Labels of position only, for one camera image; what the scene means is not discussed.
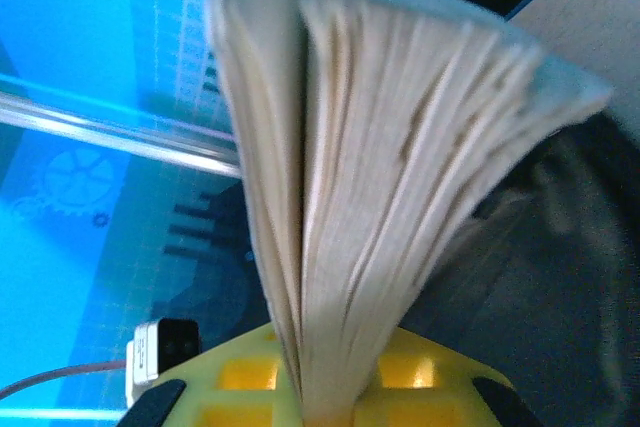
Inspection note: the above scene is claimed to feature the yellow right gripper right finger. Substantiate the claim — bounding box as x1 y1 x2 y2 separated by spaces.
352 327 541 427

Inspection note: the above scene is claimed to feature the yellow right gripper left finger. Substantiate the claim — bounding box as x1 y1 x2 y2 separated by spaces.
117 321 304 427

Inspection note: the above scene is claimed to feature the brown and blue book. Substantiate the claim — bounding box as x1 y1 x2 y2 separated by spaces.
204 0 614 427

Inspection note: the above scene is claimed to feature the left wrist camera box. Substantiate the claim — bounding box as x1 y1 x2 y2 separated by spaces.
124 317 202 406

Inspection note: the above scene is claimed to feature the aluminium frame post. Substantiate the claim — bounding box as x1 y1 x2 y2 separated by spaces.
0 91 242 179

